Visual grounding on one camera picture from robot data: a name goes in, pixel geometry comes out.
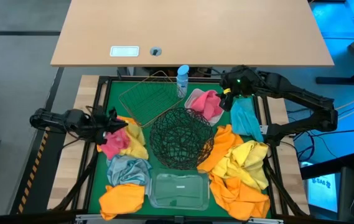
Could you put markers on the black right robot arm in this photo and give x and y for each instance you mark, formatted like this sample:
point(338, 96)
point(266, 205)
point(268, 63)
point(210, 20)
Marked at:
point(304, 93)

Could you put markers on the green table mat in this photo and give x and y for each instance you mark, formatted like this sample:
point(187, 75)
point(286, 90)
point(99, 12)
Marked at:
point(114, 102)

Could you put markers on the clear plastic container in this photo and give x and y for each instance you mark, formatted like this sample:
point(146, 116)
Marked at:
point(179, 189)

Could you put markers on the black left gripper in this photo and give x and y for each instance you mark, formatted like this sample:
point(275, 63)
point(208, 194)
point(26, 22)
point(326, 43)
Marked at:
point(99, 124)

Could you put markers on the teal microfiber towel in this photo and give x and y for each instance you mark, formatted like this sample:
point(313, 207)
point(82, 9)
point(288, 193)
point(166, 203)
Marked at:
point(245, 121)

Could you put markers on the grey towel with blue edge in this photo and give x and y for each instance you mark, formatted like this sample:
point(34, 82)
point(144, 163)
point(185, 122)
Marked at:
point(127, 171)

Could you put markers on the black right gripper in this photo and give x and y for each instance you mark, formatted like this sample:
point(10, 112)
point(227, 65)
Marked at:
point(239, 77)

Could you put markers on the white box with blue print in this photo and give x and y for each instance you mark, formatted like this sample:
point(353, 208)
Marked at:
point(323, 193)

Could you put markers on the small clear water bottle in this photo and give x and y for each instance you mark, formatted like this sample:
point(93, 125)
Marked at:
point(182, 84)

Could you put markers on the yellow microfiber towel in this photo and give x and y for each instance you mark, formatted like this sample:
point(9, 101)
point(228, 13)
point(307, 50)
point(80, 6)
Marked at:
point(137, 146)
point(248, 152)
point(242, 177)

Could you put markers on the silver aluminium bracket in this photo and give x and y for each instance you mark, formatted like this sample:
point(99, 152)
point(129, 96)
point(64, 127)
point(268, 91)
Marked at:
point(88, 218)
point(265, 221)

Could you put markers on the grey round desk grommet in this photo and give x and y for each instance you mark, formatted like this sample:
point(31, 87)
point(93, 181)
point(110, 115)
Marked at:
point(155, 51)

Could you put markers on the black yellow hazard floor strip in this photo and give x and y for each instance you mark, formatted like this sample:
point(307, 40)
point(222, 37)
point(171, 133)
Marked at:
point(40, 155)

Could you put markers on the black metal rig frame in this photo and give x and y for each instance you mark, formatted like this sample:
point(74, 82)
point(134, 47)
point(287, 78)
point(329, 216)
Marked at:
point(133, 78)

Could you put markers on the black desk leg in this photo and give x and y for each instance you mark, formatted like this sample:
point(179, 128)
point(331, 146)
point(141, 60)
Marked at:
point(351, 79)

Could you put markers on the pink microfiber towel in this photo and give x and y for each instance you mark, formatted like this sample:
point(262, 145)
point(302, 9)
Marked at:
point(114, 143)
point(207, 104)

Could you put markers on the orange microfiber towel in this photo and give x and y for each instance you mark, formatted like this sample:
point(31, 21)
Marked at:
point(239, 199)
point(120, 199)
point(220, 146)

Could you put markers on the tan wooden desk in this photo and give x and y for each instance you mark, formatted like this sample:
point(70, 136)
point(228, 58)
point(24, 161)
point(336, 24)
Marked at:
point(195, 28)

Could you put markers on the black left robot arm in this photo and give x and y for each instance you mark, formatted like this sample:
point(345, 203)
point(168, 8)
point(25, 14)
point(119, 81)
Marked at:
point(71, 119)

